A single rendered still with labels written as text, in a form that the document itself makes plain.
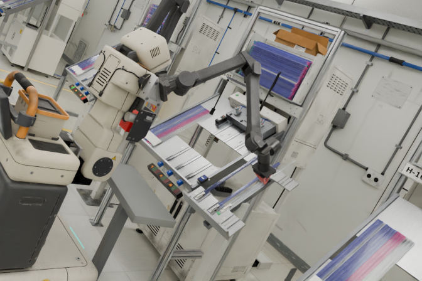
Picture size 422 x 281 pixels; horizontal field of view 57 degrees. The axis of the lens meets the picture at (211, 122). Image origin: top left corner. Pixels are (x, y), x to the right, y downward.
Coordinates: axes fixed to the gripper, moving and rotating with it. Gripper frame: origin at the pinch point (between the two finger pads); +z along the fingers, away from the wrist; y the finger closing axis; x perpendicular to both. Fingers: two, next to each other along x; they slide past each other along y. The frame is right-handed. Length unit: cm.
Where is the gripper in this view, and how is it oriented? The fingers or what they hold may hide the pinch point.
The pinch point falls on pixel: (264, 181)
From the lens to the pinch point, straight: 190.3
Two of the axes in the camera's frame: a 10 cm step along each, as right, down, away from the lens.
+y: -6.2, -4.2, 6.6
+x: -7.8, 4.4, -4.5
